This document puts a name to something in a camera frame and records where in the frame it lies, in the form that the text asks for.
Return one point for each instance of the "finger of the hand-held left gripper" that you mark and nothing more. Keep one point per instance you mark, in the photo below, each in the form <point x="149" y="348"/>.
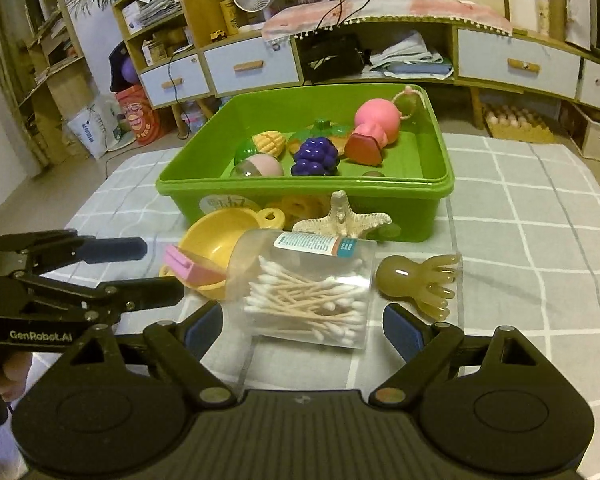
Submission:
<point x="155" y="292"/>
<point x="120" y="249"/>

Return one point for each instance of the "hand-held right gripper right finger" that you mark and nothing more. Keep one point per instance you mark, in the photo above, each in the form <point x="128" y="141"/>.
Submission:
<point x="405" y="330"/>

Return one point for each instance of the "person's left hand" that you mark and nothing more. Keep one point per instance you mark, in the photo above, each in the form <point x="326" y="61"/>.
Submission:
<point x="15" y="375"/>

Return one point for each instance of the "yellow toy car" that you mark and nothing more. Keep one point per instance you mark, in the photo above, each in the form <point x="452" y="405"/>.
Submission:
<point x="219" y="36"/>

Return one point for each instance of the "red pink toy piece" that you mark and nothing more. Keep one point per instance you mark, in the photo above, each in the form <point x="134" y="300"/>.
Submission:
<point x="362" y="147"/>

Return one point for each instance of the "purple toy grapes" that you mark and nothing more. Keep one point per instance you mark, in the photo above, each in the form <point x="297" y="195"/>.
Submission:
<point x="315" y="155"/>

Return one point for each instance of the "amber rubber octopus toy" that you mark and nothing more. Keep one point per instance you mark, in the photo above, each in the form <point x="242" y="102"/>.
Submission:
<point x="405" y="275"/>

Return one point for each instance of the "green plastic storage bin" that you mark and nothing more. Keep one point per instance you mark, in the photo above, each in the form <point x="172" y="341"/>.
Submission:
<point x="425" y="150"/>

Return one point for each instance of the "wooden cabinet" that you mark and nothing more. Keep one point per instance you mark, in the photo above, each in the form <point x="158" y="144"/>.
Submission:
<point x="200" y="10"/>

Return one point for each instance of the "white plastic bag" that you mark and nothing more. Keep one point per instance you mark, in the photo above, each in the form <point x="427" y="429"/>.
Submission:
<point x="92" y="130"/>

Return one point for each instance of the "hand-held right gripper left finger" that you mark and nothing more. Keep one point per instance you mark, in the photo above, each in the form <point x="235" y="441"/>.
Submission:
<point x="200" y="330"/>

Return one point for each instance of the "pink toy block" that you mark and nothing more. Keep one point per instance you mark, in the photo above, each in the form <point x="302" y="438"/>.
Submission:
<point x="190" y="267"/>

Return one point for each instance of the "grey checked tablecloth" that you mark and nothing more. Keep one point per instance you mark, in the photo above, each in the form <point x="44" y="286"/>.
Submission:
<point x="520" y="220"/>

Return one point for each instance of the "pile of folded cloths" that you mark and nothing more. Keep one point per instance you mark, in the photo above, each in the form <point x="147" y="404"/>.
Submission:
<point x="410" y="57"/>

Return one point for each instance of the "toy corn cob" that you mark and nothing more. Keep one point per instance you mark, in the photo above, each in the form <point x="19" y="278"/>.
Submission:
<point x="270" y="142"/>

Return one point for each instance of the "black bag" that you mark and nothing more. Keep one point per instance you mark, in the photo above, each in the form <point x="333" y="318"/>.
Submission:
<point x="330" y="57"/>

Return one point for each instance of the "pink lace cabinet cloth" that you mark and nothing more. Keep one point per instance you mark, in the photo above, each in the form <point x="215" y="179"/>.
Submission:
<point x="405" y="10"/>

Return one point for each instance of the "pink pig toy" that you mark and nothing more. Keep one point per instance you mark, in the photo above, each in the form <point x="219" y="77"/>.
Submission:
<point x="377" y="117"/>

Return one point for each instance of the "purple ball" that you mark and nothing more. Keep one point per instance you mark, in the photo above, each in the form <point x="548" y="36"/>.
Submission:
<point x="129" y="71"/>

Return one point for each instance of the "clear cotton swab jar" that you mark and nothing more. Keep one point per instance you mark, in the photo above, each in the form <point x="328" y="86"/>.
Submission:
<point x="300" y="270"/>

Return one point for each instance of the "olive rubber figure toy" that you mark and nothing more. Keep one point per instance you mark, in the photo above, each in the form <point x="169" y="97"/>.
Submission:
<point x="374" y="174"/>

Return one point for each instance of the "yellow toy pot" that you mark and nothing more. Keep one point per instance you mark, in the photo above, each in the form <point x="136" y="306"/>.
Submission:
<point x="215" y="235"/>

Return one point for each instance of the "orange toy persimmon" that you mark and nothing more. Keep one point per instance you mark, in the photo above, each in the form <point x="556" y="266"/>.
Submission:
<point x="322" y="127"/>

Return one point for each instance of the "white starfish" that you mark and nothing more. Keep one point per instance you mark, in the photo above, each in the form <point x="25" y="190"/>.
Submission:
<point x="340" y="215"/>

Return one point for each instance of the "tall wooden shelf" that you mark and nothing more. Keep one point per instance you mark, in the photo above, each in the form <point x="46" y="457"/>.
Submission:
<point x="50" y="85"/>

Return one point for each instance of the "pink clear capsule ball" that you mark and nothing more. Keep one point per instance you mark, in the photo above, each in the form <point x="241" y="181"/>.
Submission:
<point x="265" y="165"/>

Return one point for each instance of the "orange paper bag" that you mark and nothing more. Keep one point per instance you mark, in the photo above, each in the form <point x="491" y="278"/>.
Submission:
<point x="137" y="117"/>

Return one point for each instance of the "stack of egg trays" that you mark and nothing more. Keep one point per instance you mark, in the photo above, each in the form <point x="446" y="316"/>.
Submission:
<point x="517" y="122"/>

